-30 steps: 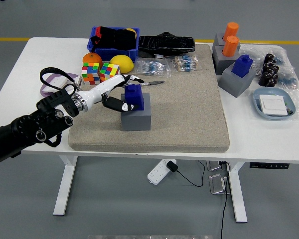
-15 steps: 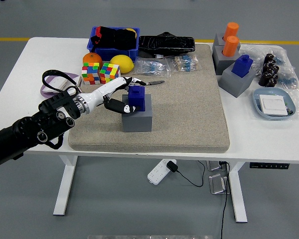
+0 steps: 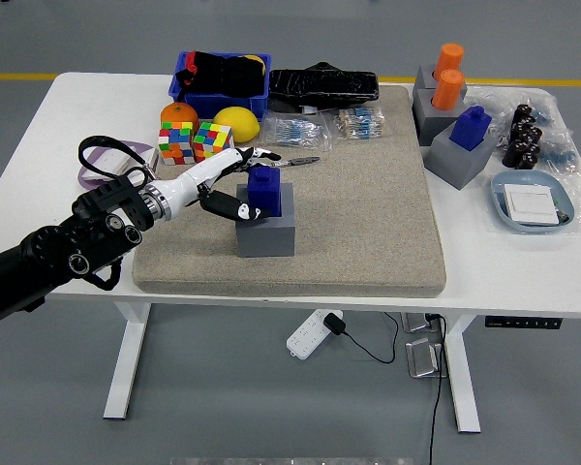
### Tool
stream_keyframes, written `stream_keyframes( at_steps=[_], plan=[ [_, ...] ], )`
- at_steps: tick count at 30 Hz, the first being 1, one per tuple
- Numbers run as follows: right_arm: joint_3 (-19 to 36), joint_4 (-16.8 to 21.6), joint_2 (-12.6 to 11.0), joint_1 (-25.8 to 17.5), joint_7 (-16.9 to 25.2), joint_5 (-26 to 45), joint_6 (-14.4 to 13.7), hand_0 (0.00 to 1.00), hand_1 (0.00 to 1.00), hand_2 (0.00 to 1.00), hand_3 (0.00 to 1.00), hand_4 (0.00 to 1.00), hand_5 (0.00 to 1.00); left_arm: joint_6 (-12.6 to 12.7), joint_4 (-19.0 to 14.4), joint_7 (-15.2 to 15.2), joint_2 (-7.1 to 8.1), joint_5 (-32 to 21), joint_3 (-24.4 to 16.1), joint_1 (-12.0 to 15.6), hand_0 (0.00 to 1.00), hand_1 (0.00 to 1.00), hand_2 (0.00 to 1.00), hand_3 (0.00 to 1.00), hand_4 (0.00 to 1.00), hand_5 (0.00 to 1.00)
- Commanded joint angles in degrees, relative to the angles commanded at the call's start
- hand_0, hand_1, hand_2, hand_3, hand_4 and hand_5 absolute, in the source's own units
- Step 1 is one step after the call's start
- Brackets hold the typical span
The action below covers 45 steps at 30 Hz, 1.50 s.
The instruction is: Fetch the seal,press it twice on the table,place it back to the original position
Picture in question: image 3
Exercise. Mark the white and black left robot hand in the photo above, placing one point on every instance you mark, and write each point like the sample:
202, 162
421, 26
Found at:
196, 176

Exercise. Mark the blue square seal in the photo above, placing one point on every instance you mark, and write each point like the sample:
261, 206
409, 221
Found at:
470, 130
267, 189

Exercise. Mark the grey seal holder block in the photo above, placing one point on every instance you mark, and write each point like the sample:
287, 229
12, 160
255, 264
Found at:
457, 167
422, 77
266, 239
433, 123

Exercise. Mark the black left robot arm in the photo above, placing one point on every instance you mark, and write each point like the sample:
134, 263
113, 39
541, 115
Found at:
53, 247

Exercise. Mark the orange cylinder seal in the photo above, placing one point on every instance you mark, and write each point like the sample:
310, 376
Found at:
448, 92
450, 58

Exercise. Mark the colourful puzzle cube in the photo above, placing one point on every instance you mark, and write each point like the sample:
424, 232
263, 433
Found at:
175, 144
214, 138

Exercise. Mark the orange fruit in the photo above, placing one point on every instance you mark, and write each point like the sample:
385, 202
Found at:
179, 114

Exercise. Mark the yellow lemon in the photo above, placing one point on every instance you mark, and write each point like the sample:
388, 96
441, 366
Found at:
237, 125

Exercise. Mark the blue plastic bin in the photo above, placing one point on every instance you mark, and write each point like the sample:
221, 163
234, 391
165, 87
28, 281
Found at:
223, 106

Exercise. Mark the black cloth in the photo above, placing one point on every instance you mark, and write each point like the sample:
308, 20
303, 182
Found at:
223, 75

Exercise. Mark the bag of blue resistors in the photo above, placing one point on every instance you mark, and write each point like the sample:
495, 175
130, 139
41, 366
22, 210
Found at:
293, 132

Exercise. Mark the purple dish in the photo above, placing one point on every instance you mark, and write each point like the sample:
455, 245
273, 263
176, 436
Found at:
84, 180

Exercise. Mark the yellow round object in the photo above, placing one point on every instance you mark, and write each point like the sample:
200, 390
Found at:
257, 61

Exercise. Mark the black plastic tray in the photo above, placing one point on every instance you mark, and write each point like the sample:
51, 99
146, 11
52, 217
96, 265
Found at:
319, 87

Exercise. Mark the grey-brown mat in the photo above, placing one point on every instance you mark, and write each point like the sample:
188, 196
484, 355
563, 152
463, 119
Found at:
358, 218

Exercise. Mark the bag of taped resistors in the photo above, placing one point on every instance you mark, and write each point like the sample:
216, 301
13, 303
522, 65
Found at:
360, 123

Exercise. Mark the white power strip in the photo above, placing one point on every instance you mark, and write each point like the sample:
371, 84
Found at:
305, 339

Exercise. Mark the white table leg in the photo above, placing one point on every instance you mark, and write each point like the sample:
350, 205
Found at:
462, 378
126, 363

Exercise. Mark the black power adapter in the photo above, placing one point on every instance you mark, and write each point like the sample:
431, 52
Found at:
334, 324

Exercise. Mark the metal floor socket box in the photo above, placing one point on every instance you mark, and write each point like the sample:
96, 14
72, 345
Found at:
416, 322
422, 358

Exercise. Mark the light blue dish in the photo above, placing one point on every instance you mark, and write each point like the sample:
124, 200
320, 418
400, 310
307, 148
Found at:
530, 180

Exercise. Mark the black table control panel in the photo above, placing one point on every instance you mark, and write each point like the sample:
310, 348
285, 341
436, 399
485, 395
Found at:
523, 322

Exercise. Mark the clear plastic bag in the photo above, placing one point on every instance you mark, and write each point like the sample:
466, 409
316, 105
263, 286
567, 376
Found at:
561, 131

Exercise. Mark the white switch panel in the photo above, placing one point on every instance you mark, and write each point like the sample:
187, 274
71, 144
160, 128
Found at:
532, 207
148, 157
109, 162

